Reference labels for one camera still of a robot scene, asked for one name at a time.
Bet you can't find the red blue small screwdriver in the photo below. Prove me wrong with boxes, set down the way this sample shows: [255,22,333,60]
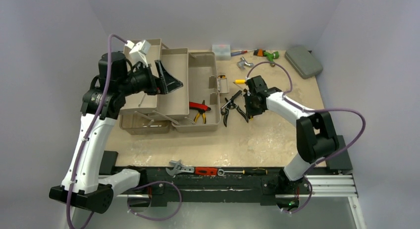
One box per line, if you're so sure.
[230,50,254,57]

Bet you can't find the black orange screwdriver on base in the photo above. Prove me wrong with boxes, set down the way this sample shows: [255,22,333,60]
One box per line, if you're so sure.
[224,168,268,176]

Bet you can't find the aluminium frame rail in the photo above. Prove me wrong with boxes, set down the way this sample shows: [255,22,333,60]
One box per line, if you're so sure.
[67,174,358,199]

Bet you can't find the green orange spray nozzle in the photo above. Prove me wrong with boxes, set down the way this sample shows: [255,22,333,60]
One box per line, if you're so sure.
[253,49,280,67]

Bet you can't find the black right corner block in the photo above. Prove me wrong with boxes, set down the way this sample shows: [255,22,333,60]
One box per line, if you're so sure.
[325,150,353,175]

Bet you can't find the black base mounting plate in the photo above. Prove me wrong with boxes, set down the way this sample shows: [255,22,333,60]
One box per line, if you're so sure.
[125,166,309,208]

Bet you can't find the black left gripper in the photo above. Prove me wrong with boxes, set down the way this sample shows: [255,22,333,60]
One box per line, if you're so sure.
[118,59,182,97]

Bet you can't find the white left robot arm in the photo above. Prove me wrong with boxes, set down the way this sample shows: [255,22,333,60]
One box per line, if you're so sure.
[49,52,183,214]

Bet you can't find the grey sharpening stone block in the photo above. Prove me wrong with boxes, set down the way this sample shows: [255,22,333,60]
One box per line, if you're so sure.
[285,46,323,79]

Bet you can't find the black grey pruning shears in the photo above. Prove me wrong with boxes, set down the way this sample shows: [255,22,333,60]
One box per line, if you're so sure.
[221,97,250,128]

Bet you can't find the clear plastic screw box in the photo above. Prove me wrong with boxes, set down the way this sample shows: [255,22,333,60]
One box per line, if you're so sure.
[211,44,231,60]

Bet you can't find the black corner block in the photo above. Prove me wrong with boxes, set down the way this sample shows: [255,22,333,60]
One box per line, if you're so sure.
[325,150,353,175]
[99,151,118,175]

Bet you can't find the yellow black pliers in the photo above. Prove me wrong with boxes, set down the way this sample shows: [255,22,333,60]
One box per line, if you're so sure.
[194,111,207,124]

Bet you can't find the small black handled hammer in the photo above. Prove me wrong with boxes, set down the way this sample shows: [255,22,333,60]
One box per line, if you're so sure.
[220,90,242,110]

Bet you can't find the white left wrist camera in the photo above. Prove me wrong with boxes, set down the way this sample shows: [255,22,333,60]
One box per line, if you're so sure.
[125,40,151,67]

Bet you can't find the red black folding tool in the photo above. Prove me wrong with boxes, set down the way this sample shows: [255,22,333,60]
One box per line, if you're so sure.
[189,102,211,112]

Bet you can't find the black left corner block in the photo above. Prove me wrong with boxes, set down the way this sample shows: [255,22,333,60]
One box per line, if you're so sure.
[99,151,118,175]

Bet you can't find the beige plastic tool box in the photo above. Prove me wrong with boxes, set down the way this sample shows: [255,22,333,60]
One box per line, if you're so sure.
[119,39,229,135]

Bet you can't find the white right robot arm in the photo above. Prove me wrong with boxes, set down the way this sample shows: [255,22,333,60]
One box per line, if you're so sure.
[244,76,340,193]

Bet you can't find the red handled adjustable wrench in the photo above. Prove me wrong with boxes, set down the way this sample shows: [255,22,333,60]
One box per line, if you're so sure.
[165,160,224,176]

